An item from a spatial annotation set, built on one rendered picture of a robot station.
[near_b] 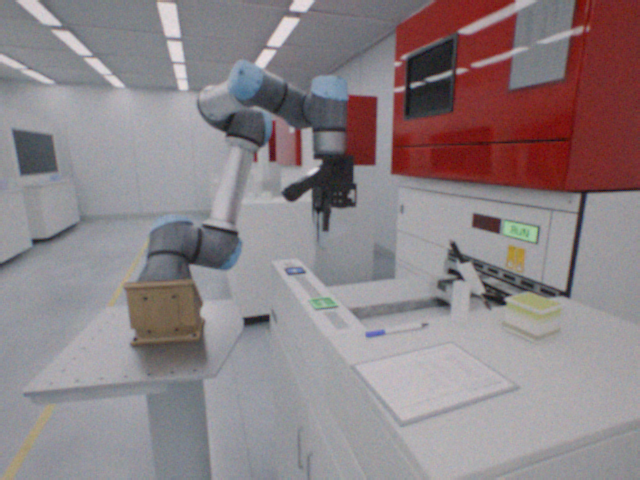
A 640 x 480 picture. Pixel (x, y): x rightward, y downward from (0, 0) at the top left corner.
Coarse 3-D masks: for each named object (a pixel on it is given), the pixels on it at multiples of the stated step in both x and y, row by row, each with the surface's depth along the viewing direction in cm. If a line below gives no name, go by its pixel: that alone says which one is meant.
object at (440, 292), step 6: (432, 288) 120; (438, 288) 118; (444, 288) 118; (438, 294) 117; (444, 294) 114; (444, 300) 115; (450, 300) 112; (474, 300) 108; (480, 300) 108; (486, 300) 107; (474, 306) 103; (480, 306) 103; (492, 306) 103; (498, 306) 103
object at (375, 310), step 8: (384, 304) 112; (392, 304) 112; (400, 304) 113; (408, 304) 114; (416, 304) 115; (424, 304) 116; (432, 304) 117; (440, 304) 118; (448, 304) 119; (360, 312) 109; (368, 312) 110; (376, 312) 111; (384, 312) 112; (392, 312) 113
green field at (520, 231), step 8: (504, 224) 104; (512, 224) 101; (520, 224) 99; (504, 232) 104; (512, 232) 102; (520, 232) 99; (528, 232) 97; (536, 232) 94; (528, 240) 97; (536, 240) 95
